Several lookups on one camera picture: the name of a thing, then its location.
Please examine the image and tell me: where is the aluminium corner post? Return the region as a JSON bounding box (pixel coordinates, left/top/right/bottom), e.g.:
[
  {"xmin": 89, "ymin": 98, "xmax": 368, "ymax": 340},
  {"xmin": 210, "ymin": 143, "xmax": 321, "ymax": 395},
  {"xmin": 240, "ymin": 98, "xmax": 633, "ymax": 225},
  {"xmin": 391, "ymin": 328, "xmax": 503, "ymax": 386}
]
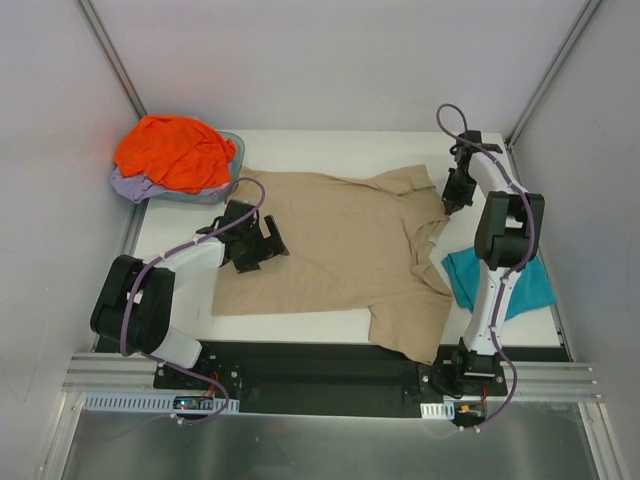
[
  {"xmin": 76, "ymin": 0, "xmax": 147, "ymax": 119},
  {"xmin": 505, "ymin": 0, "xmax": 606, "ymax": 151}
]

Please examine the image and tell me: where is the left white cable duct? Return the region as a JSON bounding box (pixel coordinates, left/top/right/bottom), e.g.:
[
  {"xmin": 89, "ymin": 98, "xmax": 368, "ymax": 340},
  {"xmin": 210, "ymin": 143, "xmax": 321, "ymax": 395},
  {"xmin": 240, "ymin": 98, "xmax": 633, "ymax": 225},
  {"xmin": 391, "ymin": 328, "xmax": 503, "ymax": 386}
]
[{"xmin": 84, "ymin": 393, "xmax": 240, "ymax": 415}]

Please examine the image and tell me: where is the white cable duct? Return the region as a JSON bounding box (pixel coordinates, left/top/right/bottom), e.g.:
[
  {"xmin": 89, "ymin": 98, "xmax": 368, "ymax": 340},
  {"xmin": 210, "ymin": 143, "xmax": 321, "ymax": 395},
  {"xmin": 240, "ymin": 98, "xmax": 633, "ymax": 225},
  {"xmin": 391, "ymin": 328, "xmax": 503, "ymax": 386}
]
[
  {"xmin": 420, "ymin": 401, "xmax": 455, "ymax": 421},
  {"xmin": 84, "ymin": 393, "xmax": 240, "ymax": 415}
]

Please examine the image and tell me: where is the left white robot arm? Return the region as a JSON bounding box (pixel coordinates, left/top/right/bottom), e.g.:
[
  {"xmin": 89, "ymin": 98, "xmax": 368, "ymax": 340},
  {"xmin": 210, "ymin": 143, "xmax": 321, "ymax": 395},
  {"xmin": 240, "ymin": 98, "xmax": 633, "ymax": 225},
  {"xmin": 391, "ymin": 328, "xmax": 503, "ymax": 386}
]
[{"xmin": 90, "ymin": 200, "xmax": 289, "ymax": 389}]

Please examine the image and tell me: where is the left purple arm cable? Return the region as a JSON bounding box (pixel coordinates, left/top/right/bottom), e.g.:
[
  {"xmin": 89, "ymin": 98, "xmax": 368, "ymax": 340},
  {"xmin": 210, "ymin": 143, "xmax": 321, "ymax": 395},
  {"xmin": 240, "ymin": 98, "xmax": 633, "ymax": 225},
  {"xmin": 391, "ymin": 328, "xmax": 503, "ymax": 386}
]
[{"xmin": 119, "ymin": 177, "xmax": 266, "ymax": 359}]

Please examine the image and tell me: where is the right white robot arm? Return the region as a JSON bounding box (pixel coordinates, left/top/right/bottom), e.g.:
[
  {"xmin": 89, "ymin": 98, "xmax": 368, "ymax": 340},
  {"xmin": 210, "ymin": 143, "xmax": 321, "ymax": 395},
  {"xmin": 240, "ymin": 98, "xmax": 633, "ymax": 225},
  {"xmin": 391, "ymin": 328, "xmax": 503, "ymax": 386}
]
[{"xmin": 442, "ymin": 129, "xmax": 545, "ymax": 395}]

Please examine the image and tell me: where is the right white cable duct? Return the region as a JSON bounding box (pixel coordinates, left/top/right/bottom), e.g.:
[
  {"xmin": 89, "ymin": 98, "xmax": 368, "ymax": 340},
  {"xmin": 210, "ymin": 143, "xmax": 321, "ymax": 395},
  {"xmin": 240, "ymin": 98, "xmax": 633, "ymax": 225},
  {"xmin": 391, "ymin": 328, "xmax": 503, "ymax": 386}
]
[{"xmin": 420, "ymin": 401, "xmax": 455, "ymax": 421}]

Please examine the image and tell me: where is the orange t shirt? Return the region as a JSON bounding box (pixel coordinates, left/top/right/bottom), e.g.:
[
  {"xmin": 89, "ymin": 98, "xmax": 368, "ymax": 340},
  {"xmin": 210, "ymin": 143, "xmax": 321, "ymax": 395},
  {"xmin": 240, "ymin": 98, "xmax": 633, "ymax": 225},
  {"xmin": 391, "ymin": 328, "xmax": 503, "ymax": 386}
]
[{"xmin": 114, "ymin": 115, "xmax": 237, "ymax": 194}]

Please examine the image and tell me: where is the beige t shirt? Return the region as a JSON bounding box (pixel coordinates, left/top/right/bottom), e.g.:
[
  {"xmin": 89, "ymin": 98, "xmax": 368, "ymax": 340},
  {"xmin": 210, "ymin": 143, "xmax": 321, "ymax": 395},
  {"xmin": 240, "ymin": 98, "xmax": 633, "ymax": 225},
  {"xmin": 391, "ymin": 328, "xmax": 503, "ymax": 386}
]
[{"xmin": 212, "ymin": 164, "xmax": 453, "ymax": 363}]

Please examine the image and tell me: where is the teal plastic basket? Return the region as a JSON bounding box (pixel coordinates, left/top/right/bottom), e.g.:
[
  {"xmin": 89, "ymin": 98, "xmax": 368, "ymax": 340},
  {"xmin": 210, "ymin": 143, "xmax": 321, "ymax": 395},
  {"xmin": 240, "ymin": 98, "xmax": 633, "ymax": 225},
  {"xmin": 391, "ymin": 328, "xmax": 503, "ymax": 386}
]
[{"xmin": 149, "ymin": 131, "xmax": 245, "ymax": 205}]

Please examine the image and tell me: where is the right aluminium corner post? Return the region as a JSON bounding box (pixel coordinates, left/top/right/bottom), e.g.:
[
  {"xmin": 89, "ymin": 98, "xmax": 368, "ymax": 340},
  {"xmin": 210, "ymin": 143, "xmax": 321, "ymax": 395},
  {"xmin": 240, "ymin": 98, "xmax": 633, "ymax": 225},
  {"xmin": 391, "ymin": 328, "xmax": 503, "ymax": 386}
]
[{"xmin": 505, "ymin": 0, "xmax": 606, "ymax": 151}]

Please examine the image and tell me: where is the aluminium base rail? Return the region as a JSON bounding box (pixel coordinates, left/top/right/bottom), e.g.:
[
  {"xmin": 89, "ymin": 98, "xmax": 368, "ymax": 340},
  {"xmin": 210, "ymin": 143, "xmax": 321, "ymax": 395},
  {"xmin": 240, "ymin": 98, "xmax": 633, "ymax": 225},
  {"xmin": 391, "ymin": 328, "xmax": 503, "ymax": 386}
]
[{"xmin": 62, "ymin": 353, "xmax": 605, "ymax": 403}]

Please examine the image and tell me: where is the lavender t shirt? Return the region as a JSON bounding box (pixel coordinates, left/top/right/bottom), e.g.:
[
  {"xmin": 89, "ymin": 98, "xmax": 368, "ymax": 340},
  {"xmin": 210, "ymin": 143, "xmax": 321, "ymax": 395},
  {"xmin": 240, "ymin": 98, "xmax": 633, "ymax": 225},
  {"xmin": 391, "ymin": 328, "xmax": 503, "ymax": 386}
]
[{"xmin": 110, "ymin": 167, "xmax": 228, "ymax": 205}]

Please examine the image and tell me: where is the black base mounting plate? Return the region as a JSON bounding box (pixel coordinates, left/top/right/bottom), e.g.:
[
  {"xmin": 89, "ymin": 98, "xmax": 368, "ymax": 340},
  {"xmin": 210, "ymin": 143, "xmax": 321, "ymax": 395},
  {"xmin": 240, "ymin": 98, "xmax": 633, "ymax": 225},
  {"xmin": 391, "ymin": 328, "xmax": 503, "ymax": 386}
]
[{"xmin": 94, "ymin": 339, "xmax": 509, "ymax": 419}]

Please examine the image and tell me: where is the folded teal t shirt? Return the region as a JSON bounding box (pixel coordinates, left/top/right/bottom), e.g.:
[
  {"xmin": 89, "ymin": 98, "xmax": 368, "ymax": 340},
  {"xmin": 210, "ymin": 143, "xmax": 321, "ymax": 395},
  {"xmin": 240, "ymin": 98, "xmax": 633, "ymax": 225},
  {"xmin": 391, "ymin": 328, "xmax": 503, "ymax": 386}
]
[{"xmin": 441, "ymin": 247, "xmax": 556, "ymax": 320}]

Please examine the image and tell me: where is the left aluminium corner post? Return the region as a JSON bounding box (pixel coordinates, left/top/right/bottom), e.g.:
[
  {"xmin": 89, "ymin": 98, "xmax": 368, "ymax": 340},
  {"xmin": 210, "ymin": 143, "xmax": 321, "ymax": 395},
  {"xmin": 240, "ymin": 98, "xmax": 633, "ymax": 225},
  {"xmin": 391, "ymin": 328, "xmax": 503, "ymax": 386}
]
[{"xmin": 76, "ymin": 0, "xmax": 147, "ymax": 119}]

